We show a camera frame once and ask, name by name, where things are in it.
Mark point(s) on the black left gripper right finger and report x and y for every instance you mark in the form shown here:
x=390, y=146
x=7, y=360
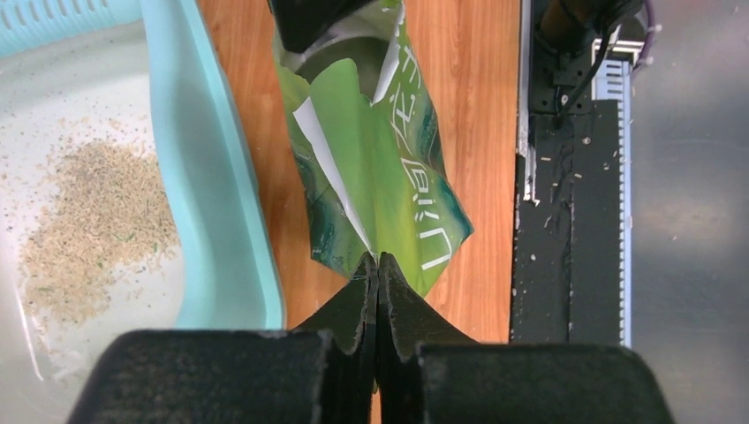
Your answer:
x=405, y=322

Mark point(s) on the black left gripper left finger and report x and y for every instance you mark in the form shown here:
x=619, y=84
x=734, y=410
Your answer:
x=337, y=368

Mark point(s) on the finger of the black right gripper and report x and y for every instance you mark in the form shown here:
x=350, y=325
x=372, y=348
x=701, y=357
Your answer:
x=299, y=23

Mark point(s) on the green cat litter bag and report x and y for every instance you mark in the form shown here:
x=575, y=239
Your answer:
x=372, y=169

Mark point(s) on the light blue litter box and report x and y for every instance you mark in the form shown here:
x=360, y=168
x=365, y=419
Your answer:
x=144, y=75

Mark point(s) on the beige cat litter pile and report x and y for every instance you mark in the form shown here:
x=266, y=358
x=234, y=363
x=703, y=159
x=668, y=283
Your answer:
x=110, y=210

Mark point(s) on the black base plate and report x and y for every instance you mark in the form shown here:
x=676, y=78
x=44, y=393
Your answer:
x=571, y=272

